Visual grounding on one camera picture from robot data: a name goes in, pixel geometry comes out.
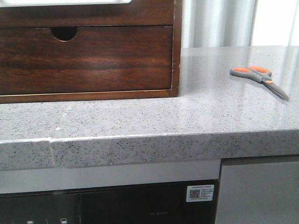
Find grey orange handled scissors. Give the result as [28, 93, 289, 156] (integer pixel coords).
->
[229, 65, 289, 100]

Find white QR code sticker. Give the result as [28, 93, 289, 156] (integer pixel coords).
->
[186, 184, 214, 203]

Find wooden drawer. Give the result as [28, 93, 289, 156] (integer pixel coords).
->
[0, 26, 172, 95]
[0, 0, 182, 28]

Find black built-in appliance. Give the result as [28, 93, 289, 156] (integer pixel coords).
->
[0, 160, 220, 224]

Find grey cabinet door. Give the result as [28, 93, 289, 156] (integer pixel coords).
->
[215, 155, 299, 224]

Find dark wooden drawer cabinet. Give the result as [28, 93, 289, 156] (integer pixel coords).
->
[0, 0, 182, 103]

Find white sheer curtain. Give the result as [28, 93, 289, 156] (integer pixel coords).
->
[182, 0, 299, 48]

